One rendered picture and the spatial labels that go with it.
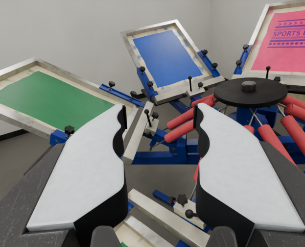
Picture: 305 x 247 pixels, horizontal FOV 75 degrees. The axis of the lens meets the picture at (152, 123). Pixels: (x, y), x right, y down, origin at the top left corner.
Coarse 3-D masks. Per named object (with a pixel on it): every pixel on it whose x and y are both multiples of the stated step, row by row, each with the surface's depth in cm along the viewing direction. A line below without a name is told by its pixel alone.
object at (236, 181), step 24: (216, 120) 10; (216, 144) 8; (240, 144) 8; (216, 168) 7; (240, 168) 7; (264, 168) 7; (216, 192) 6; (240, 192) 6; (264, 192) 6; (216, 216) 6; (240, 216) 6; (264, 216) 5; (288, 216) 5; (240, 240) 6
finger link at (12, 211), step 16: (64, 144) 8; (48, 160) 8; (32, 176) 7; (48, 176) 7; (16, 192) 6; (32, 192) 6; (0, 208) 6; (16, 208) 6; (32, 208) 6; (0, 224) 5; (16, 224) 5; (0, 240) 5; (16, 240) 5; (32, 240) 5; (48, 240) 5; (64, 240) 5
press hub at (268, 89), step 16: (240, 80) 102; (256, 80) 99; (272, 80) 96; (224, 96) 90; (240, 96) 88; (256, 96) 85; (272, 96) 83; (240, 112) 96; (256, 112) 96; (256, 128) 94
